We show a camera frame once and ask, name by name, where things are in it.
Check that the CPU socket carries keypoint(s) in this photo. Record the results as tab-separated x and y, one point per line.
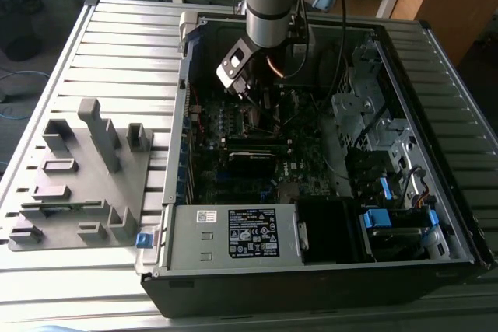
272	131

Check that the black RAM slot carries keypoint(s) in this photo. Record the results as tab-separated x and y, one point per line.
257	139
258	147

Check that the black graphics card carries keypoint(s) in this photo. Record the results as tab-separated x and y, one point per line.
251	166

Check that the green motherboard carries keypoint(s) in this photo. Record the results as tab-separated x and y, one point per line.
307	161

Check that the silver metal disk bay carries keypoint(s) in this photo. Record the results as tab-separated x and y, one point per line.
350	106

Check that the square chipset heatsink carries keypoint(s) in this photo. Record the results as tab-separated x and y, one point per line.
288	191

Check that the small blue plastic clip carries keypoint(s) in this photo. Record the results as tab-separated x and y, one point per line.
384	188

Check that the blue disk carrier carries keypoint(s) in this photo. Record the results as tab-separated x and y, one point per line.
375	217

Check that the silver power supply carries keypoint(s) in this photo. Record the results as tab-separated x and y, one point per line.
194	246

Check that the blue case latch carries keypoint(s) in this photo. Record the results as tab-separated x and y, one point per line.
144	240

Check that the black hard disk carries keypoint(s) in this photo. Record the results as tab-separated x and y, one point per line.
397	236

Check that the grey parts rack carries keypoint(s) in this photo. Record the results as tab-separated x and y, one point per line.
89	188

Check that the wooden cabinet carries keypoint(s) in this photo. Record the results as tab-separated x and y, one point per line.
459	5

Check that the black PC case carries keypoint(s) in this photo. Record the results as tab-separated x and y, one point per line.
311	293

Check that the green RAM stick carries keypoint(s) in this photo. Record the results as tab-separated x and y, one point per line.
76	207

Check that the pale blue object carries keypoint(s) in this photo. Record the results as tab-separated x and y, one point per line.
54	329

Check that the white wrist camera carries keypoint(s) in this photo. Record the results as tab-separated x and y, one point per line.
233	63

